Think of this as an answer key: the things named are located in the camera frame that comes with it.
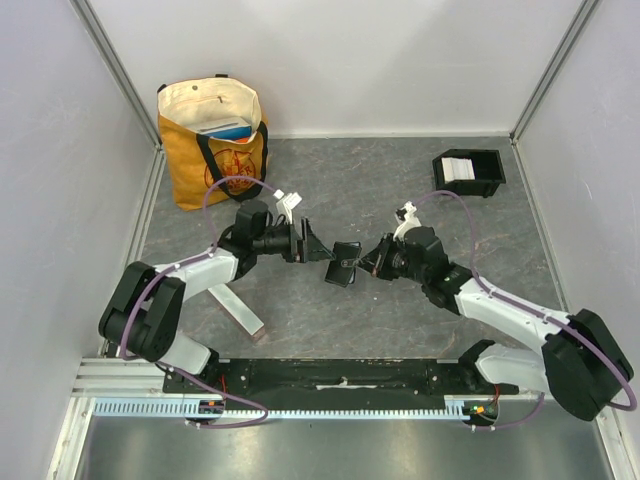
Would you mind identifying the slotted cable duct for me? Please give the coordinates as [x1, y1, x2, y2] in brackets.
[93, 397, 471, 421]

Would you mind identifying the clear acrylic rectangular block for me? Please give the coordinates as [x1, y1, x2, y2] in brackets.
[208, 284, 265, 340]

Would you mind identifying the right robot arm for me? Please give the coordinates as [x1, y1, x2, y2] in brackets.
[358, 227, 638, 421]

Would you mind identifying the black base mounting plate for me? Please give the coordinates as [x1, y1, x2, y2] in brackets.
[162, 357, 520, 412]

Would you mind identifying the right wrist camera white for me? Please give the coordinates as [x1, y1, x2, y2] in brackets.
[393, 201, 421, 241]

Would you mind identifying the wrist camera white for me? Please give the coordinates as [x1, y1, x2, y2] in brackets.
[393, 201, 421, 241]
[273, 189, 302, 223]

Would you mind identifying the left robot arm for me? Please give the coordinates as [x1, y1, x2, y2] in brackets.
[98, 200, 335, 393]

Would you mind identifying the black leather card holder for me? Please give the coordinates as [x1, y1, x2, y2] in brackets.
[324, 242, 362, 287]

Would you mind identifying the aluminium frame rail front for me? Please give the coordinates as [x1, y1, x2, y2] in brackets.
[72, 358, 494, 397]

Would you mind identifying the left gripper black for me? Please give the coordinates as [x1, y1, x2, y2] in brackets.
[253, 217, 335, 264]

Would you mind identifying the stack of white cards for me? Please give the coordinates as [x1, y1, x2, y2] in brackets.
[441, 157, 476, 183]

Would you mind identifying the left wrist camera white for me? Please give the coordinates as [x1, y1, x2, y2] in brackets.
[273, 189, 302, 223]

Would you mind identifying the blue book in bag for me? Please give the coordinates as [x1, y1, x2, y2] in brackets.
[193, 117, 252, 143]

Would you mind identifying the black plastic card bin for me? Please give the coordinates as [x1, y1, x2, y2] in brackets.
[432, 149, 506, 198]

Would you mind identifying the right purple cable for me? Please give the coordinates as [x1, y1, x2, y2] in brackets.
[414, 189, 635, 434]

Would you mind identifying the orange canvas tote bag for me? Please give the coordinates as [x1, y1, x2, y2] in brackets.
[157, 75, 269, 211]

